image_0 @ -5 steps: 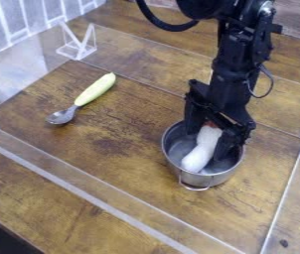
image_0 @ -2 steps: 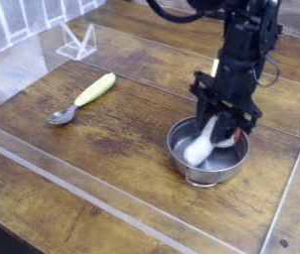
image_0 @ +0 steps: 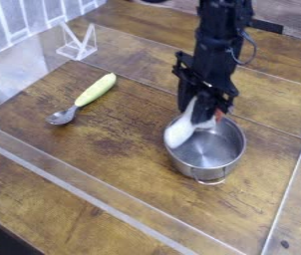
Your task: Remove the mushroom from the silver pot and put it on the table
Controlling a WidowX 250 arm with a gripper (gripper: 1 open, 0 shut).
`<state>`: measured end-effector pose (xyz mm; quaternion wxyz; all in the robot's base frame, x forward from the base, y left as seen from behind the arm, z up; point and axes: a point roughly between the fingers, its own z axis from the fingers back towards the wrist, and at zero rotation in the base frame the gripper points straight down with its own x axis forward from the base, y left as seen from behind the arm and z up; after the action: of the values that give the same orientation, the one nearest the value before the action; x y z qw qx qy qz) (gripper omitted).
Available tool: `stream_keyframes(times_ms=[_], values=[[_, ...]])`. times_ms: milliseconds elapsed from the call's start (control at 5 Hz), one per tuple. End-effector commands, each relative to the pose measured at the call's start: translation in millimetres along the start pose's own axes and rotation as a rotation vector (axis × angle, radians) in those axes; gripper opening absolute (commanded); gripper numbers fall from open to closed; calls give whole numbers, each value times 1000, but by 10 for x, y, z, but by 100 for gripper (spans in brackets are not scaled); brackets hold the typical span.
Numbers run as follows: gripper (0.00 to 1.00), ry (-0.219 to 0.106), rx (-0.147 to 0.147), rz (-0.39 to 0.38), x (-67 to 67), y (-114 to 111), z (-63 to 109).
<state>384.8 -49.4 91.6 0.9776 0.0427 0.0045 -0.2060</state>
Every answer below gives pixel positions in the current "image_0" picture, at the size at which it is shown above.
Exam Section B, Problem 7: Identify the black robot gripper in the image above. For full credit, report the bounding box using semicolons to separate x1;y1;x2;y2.
173;0;254;125

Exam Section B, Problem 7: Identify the white mushroom with red cap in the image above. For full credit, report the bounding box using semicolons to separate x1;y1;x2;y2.
163;98;224;149

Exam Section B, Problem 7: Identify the silver metal pot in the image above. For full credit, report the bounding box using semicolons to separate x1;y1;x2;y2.
163;117;246;185

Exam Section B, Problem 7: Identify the black bar at table edge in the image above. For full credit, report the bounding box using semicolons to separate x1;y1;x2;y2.
250;19;284;34

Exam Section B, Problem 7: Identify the clear acrylic triangular stand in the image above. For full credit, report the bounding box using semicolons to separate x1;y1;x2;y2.
56;23;98;61

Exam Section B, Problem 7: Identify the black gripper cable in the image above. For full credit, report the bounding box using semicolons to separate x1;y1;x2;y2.
228;29;258;66

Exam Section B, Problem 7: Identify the spoon with yellow-green handle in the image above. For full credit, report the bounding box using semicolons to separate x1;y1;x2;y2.
46;73;118;126

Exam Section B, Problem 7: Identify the clear acrylic enclosure panel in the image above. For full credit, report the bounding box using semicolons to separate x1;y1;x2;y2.
0;129;246;255

